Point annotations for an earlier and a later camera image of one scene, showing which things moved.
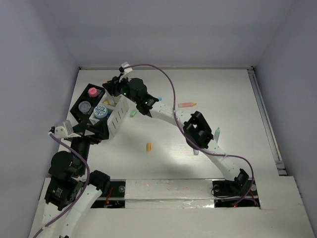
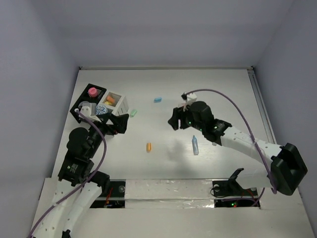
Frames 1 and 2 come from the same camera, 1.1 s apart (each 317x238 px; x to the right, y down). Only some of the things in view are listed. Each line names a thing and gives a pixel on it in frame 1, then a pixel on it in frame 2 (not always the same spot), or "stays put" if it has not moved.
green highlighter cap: [132, 113] stays put
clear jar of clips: [84, 106] stays put
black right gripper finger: [113, 86] to [178, 113]
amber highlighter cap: [148, 147] stays put
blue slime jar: [101, 112] stays put
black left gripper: [101, 129] to [120, 125]
